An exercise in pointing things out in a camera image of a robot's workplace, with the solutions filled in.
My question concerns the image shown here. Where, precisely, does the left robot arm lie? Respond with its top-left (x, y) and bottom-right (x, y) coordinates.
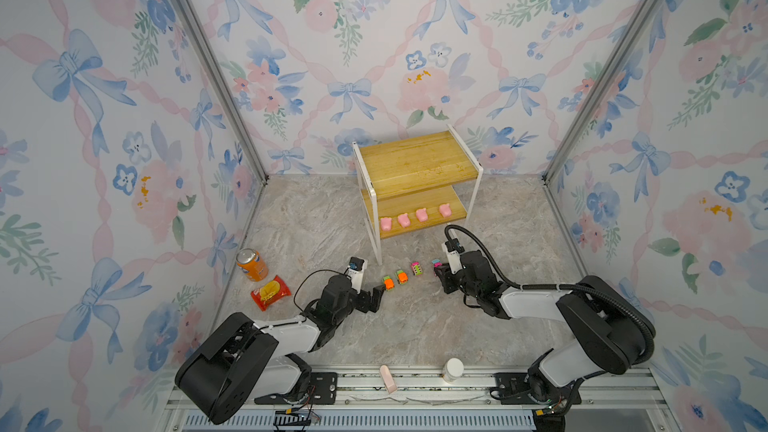
top-left (174, 271), bottom-right (386, 425)

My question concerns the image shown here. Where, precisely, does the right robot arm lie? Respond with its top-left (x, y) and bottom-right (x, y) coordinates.
top-left (433, 250), bottom-right (656, 410)

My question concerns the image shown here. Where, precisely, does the red snack packet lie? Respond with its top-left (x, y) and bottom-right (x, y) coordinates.
top-left (251, 275), bottom-right (292, 312)

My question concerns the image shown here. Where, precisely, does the pink eraser block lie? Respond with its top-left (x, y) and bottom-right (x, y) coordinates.
top-left (379, 365), bottom-right (398, 394)

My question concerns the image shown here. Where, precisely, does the white bottle cap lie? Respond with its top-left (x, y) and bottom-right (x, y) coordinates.
top-left (441, 357), bottom-right (465, 383)

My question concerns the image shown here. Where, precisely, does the orange soda can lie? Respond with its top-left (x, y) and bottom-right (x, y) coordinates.
top-left (236, 248), bottom-right (269, 282)

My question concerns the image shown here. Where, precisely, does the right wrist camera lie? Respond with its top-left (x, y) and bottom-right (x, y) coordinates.
top-left (443, 238), bottom-right (465, 274)

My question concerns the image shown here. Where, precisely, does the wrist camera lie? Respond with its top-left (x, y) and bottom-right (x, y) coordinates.
top-left (345, 256), bottom-right (367, 293)
top-left (443, 238), bottom-right (465, 274)

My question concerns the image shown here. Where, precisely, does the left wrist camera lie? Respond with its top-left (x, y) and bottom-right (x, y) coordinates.
top-left (345, 256), bottom-right (367, 293)

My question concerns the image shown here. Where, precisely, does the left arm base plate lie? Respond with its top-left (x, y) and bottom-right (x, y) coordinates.
top-left (251, 372), bottom-right (339, 407)

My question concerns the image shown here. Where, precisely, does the wooden two-tier white-frame shelf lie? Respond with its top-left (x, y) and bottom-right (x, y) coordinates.
top-left (352, 125), bottom-right (484, 264)

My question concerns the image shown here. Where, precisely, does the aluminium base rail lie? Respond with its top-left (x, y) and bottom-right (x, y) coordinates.
top-left (155, 366), bottom-right (679, 431)

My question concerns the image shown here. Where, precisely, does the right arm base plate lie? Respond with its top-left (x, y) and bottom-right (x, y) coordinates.
top-left (490, 372), bottom-right (582, 407)

